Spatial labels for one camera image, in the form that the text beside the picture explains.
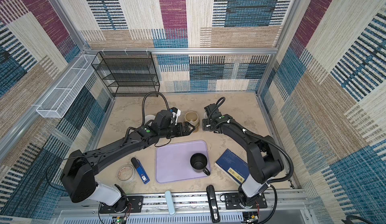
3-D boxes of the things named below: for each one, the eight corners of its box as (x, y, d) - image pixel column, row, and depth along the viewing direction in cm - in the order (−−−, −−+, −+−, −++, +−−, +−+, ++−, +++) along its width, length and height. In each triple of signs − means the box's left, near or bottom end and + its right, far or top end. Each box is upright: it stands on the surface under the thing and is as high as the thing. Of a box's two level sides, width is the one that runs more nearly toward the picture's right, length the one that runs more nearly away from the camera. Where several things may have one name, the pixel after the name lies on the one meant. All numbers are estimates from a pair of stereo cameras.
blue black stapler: (145, 184, 81) (142, 182, 77) (133, 163, 89) (129, 159, 84) (151, 180, 82) (148, 177, 78) (138, 159, 90) (135, 155, 85)
